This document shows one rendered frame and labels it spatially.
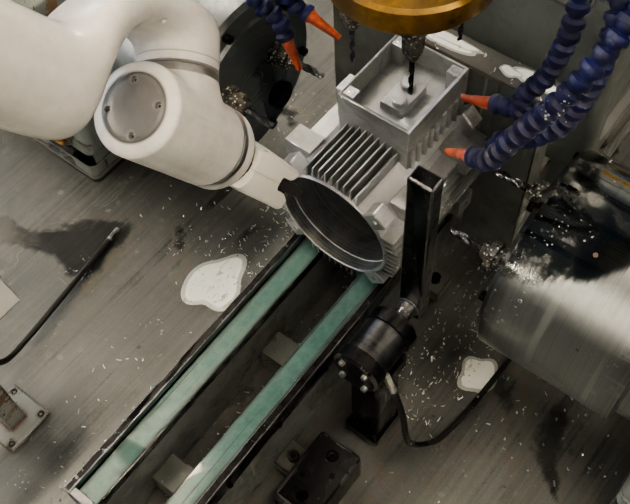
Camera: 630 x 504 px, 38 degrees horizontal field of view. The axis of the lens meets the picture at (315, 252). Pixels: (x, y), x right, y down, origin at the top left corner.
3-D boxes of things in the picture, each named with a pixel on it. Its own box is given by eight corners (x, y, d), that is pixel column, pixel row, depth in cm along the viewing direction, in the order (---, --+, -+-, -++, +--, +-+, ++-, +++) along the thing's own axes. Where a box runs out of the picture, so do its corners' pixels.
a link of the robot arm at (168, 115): (168, 94, 90) (163, 187, 89) (91, 51, 78) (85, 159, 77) (246, 87, 87) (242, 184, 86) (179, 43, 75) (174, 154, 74)
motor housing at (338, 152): (367, 134, 130) (367, 36, 114) (481, 199, 123) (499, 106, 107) (277, 229, 122) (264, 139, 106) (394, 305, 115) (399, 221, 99)
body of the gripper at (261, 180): (157, 156, 92) (208, 177, 103) (235, 205, 89) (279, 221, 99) (194, 91, 92) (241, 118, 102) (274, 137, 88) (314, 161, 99)
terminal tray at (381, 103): (394, 72, 115) (396, 30, 109) (466, 110, 112) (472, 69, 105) (336, 132, 111) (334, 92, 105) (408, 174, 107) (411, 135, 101)
